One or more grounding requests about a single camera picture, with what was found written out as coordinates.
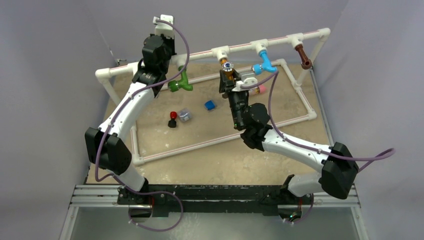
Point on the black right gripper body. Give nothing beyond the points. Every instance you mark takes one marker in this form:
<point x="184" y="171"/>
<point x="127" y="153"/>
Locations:
<point x="233" y="96"/>

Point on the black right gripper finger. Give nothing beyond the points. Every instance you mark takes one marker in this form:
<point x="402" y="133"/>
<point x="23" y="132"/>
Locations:
<point x="222" y="82"/>
<point x="235" y="76"/>

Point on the orange water faucet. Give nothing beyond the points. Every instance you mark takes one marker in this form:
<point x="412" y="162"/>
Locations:
<point x="227" y="67"/>

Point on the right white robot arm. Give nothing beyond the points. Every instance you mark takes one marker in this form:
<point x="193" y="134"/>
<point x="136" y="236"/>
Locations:
<point x="334" y="172"/>

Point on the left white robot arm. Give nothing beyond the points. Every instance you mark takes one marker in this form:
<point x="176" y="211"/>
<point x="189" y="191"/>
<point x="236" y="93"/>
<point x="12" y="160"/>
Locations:
<point x="105" y="144"/>

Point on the blue water faucet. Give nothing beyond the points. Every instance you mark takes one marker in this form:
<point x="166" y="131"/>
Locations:
<point x="265" y="66"/>

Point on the green water faucet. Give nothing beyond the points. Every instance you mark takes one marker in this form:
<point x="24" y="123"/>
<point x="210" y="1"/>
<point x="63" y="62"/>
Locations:
<point x="182" y="83"/>

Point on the brown water faucet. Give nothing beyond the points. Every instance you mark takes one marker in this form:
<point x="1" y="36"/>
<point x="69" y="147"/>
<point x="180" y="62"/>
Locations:
<point x="306" y="62"/>

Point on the blue cube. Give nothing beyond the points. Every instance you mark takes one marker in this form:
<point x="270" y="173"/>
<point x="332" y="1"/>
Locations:
<point x="210" y="105"/>

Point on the pink capped small bottle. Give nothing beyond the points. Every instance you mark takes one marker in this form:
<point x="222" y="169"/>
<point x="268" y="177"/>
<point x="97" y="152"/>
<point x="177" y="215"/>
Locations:
<point x="258" y="90"/>

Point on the clear plastic small box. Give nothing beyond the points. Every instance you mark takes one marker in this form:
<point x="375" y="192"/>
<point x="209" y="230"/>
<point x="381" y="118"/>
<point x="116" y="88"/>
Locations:
<point x="184" y="115"/>

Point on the red black knob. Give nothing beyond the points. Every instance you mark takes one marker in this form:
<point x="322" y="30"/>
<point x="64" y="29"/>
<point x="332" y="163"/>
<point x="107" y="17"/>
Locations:
<point x="172" y="123"/>

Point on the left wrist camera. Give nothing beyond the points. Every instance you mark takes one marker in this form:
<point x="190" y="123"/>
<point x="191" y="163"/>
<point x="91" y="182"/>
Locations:
<point x="163" y="29"/>

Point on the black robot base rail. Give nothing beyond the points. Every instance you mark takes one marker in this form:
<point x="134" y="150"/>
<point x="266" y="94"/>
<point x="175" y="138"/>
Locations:
<point x="268" y="200"/>

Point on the aluminium extrusion frame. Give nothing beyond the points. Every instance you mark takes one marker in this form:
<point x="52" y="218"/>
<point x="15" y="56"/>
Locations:
<point x="87" y="196"/>

